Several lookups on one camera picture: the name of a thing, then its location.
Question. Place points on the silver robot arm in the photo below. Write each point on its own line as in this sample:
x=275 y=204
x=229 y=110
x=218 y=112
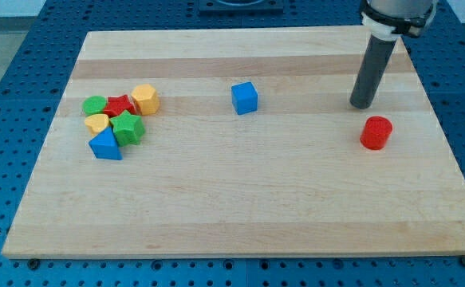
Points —
x=389 y=19

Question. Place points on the blue cube block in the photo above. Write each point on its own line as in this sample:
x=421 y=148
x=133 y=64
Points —
x=244 y=98

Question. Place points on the wooden board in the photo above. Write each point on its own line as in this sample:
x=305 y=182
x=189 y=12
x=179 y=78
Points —
x=291 y=179

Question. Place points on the yellow hexagon block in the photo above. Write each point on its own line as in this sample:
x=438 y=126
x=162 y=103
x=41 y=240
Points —
x=146 y=99

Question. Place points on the green star block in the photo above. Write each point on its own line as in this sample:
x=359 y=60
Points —
x=127 y=128

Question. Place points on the red star block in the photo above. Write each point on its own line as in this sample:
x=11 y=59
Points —
x=117 y=104

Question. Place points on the blue triangle block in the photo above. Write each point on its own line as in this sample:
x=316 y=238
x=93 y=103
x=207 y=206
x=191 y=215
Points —
x=105 y=146

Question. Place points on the yellow heart block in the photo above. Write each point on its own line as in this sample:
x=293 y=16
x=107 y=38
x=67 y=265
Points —
x=96 y=123

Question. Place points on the green cylinder block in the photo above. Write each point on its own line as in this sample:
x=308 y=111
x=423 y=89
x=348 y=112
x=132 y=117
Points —
x=94 y=105

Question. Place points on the red cylinder block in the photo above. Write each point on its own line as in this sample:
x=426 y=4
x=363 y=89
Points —
x=376 y=132

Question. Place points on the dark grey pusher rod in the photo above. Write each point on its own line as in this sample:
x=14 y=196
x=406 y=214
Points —
x=374 y=63

